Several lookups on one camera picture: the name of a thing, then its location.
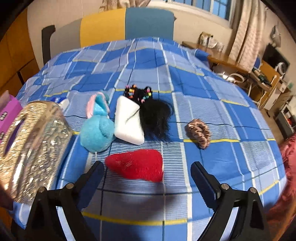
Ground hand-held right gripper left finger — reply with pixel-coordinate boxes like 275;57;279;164
22;161;105;241

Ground blue plush toy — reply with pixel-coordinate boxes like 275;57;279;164
80;92;116;153

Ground purple cardboard box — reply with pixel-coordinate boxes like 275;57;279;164
0;90;22;142

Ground window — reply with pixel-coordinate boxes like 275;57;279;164
166;0;234;22

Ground blue plaid bed sheet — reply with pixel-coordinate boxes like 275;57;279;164
14;37;286;241

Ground ornate silver tissue box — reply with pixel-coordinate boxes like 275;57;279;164
0;101;74;205

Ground blue tissue packet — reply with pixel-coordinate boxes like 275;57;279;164
50;97;70;111

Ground grey yellow blue headboard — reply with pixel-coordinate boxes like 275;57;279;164
50;7;175;61

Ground patterned beige curtain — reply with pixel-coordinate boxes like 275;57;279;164
102;0;148;8

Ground black monitor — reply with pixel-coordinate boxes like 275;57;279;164
262;44;290;70

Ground black beaded hair tie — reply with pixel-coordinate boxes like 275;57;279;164
124;85;139;102
140;86;153;103

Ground brown satin scrunchie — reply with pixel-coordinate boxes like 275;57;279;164
186;119;211;149

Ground wooden desk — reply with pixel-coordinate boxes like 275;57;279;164
181;41;255;75

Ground black hair tuft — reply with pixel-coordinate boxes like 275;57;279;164
138;98;174;142

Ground wooden wardrobe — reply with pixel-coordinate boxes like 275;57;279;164
0;7;42;98

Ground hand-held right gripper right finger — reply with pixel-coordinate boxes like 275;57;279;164
190;161;271;241

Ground packets on desk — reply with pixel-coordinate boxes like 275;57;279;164
199;32;225;50

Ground striped beige curtain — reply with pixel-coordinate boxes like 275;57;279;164
229;0;267;73

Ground red fuzzy sock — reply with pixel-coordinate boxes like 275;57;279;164
105;149;163;183

